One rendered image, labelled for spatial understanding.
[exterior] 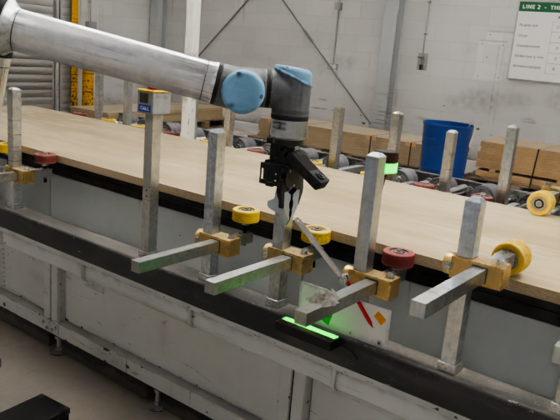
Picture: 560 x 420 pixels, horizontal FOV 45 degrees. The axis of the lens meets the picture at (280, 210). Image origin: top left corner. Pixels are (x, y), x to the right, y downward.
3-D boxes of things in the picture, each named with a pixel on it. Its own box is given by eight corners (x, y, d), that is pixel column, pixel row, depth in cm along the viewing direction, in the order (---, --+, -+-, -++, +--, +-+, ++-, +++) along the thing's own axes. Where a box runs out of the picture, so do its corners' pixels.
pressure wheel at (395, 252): (400, 301, 164) (406, 256, 162) (372, 292, 169) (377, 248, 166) (415, 293, 171) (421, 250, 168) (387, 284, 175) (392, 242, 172)
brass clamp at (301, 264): (300, 276, 171) (302, 257, 169) (259, 262, 178) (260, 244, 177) (313, 271, 175) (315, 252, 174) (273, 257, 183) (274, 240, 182)
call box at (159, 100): (152, 117, 195) (153, 90, 193) (136, 114, 199) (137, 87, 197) (170, 117, 200) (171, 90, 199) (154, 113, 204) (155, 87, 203)
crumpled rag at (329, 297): (327, 310, 138) (328, 299, 137) (301, 300, 142) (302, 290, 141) (350, 299, 145) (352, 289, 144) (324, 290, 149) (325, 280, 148)
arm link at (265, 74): (217, 65, 148) (273, 69, 150) (217, 62, 159) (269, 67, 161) (215, 107, 150) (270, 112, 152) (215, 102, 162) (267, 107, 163)
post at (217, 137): (207, 295, 194) (217, 130, 182) (199, 292, 196) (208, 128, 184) (216, 292, 197) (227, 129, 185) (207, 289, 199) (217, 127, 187)
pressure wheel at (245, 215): (259, 249, 196) (262, 211, 193) (232, 248, 194) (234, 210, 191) (255, 241, 203) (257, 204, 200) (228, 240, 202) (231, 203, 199)
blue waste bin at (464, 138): (456, 195, 698) (466, 125, 680) (405, 185, 729) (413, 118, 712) (475, 188, 745) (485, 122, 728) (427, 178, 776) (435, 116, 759)
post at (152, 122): (147, 260, 207) (152, 114, 197) (137, 256, 210) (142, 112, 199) (158, 257, 211) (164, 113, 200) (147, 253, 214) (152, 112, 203)
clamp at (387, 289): (387, 302, 157) (391, 282, 155) (339, 286, 164) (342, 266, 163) (399, 296, 161) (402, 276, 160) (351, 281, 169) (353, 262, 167)
